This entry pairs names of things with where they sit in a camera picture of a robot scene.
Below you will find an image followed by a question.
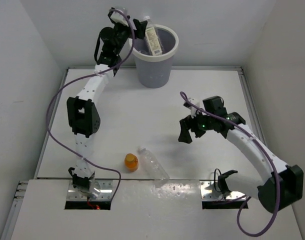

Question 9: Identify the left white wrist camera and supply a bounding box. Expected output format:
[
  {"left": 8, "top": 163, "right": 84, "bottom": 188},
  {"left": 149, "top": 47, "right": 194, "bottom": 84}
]
[{"left": 108, "top": 7, "right": 129, "bottom": 27}]

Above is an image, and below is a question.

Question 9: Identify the clear ribbed unlabelled bottle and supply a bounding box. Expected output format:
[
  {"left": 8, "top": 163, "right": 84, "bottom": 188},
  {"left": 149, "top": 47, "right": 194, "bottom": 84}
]
[{"left": 138, "top": 147, "right": 170, "bottom": 183}]

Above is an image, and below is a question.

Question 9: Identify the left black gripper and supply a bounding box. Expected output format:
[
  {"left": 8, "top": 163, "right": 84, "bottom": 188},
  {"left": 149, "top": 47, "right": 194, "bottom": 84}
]
[{"left": 111, "top": 14, "right": 145, "bottom": 55}]

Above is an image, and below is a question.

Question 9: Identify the clear bottle cream label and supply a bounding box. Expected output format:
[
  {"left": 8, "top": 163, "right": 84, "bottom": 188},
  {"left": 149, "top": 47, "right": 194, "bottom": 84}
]
[{"left": 143, "top": 16, "right": 163, "bottom": 56}]

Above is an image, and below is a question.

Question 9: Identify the metal base plate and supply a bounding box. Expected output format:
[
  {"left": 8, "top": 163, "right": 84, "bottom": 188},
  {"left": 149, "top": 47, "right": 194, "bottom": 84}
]
[
  {"left": 199, "top": 180, "right": 247, "bottom": 202},
  {"left": 66, "top": 179, "right": 113, "bottom": 202}
]

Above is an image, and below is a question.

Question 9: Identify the small orange bottle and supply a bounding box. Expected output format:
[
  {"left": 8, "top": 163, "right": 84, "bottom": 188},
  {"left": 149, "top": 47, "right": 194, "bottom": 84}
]
[{"left": 124, "top": 153, "right": 139, "bottom": 172}]

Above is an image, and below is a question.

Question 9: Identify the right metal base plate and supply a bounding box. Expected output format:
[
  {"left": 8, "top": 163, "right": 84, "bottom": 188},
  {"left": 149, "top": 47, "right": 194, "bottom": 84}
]
[{"left": 199, "top": 180, "right": 247, "bottom": 202}]

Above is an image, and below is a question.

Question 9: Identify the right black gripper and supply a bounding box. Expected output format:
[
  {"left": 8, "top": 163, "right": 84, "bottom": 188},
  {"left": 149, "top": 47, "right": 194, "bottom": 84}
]
[{"left": 177, "top": 108, "right": 214, "bottom": 144}]

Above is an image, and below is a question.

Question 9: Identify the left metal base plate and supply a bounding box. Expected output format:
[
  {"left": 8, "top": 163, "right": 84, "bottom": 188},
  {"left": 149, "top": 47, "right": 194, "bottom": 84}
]
[{"left": 66, "top": 179, "right": 113, "bottom": 202}]

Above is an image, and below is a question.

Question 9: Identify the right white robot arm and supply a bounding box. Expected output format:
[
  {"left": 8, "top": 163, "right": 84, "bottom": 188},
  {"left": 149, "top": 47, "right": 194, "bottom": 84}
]
[{"left": 178, "top": 92, "right": 304, "bottom": 213}]

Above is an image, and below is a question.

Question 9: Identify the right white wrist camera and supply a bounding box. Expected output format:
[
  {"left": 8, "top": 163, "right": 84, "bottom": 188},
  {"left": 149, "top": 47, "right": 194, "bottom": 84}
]
[{"left": 183, "top": 97, "right": 201, "bottom": 119}]

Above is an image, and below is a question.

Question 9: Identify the grey plastic waste bin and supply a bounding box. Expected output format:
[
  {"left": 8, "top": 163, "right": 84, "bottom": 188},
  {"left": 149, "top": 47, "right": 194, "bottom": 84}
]
[{"left": 128, "top": 24, "right": 179, "bottom": 89}]

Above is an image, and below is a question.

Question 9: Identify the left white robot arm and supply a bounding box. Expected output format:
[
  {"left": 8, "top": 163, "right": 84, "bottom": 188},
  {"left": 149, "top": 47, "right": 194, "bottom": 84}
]
[{"left": 66, "top": 19, "right": 148, "bottom": 194}]

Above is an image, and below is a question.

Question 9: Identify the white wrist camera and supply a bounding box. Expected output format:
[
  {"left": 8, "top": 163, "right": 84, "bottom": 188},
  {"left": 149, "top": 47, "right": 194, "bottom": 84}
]
[
  {"left": 108, "top": 7, "right": 129, "bottom": 27},
  {"left": 183, "top": 97, "right": 201, "bottom": 119}
]

